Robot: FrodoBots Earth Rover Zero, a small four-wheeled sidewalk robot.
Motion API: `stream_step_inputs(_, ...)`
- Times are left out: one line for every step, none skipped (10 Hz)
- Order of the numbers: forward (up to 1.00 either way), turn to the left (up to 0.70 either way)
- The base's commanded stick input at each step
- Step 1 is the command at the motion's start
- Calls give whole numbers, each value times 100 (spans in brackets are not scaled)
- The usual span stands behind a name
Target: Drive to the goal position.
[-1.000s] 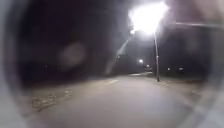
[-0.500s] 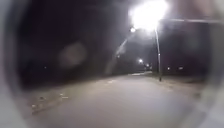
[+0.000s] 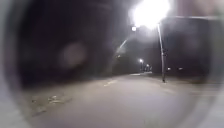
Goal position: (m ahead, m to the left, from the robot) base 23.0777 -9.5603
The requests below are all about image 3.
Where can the grey asphalt road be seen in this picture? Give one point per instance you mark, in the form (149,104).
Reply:
(130,103)

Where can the street lamp pole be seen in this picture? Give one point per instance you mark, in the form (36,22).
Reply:
(162,56)
(141,63)

